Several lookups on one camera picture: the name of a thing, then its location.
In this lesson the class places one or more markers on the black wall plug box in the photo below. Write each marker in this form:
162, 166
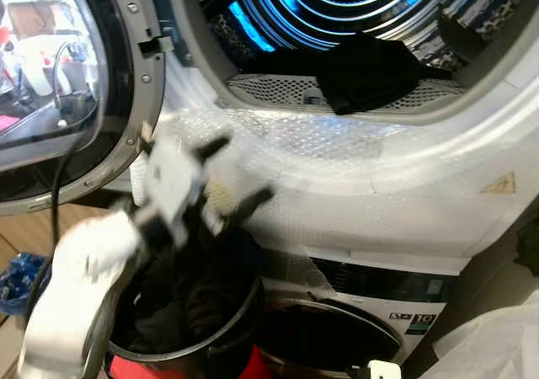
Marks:
529, 244

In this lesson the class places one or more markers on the white plastic sheet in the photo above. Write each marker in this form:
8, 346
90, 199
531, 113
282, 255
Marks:
488, 341

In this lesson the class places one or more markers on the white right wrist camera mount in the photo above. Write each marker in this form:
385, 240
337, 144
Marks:
386, 370

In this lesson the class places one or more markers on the black clothes pile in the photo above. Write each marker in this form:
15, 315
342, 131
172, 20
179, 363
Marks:
185, 299

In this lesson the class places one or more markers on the blue-lit steel dryer drum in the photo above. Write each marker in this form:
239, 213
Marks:
354, 4

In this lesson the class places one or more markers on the grey perforated lint filter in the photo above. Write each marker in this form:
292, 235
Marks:
269, 91

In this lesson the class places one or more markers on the black round laundry bucket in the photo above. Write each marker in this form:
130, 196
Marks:
240, 333

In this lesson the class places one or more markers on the black washer control panel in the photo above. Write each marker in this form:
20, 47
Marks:
387, 282

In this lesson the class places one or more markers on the yellow triangle warning sticker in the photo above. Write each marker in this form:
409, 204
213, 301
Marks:
500, 185

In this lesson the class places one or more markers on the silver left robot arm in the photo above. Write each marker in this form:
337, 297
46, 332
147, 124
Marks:
72, 312

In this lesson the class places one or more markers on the dark round washer door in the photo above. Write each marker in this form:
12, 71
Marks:
320, 337

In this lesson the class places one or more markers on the dark dryer door hinge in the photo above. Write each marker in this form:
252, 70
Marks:
154, 44

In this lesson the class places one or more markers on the black drum lifter paddle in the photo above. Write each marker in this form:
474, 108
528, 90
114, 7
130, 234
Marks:
459, 34
226, 0

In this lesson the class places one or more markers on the white stacked dryer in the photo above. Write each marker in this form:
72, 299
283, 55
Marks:
404, 202

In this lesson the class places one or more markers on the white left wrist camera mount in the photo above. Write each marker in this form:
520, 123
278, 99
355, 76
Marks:
173, 181

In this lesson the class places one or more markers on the black garment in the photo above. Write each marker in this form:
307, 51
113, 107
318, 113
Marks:
370, 72

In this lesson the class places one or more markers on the round glass dryer door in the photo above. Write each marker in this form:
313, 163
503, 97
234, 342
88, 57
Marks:
126, 76

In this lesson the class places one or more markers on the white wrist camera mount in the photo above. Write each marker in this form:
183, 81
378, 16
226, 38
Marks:
173, 181
386, 370

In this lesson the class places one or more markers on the blue crumpled bag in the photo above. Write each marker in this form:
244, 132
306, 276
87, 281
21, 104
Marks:
21, 282

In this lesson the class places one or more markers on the white front-load washer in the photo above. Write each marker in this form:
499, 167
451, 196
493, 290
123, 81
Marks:
362, 307

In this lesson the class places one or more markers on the red bucket base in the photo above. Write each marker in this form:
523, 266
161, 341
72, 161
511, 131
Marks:
253, 366

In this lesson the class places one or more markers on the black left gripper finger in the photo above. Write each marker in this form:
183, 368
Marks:
251, 204
215, 146

